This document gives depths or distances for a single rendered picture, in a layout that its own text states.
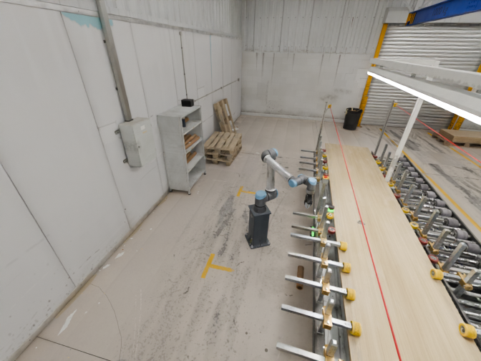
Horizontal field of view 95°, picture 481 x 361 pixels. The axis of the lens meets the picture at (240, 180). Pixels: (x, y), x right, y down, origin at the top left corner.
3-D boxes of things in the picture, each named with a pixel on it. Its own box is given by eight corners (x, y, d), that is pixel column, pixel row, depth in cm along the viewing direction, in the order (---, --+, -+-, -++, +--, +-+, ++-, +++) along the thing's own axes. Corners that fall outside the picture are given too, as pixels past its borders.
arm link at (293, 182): (257, 150, 273) (295, 182, 232) (265, 147, 279) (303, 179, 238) (255, 157, 280) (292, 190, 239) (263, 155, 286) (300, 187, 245)
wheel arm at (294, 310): (280, 310, 158) (281, 307, 156) (281, 305, 161) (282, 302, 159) (356, 331, 147) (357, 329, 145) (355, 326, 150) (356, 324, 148)
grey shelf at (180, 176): (169, 192, 449) (156, 114, 369) (188, 171, 524) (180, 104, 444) (190, 195, 441) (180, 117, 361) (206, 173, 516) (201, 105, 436)
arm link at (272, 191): (262, 198, 315) (263, 148, 281) (271, 195, 323) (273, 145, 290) (269, 203, 303) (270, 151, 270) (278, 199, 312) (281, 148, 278)
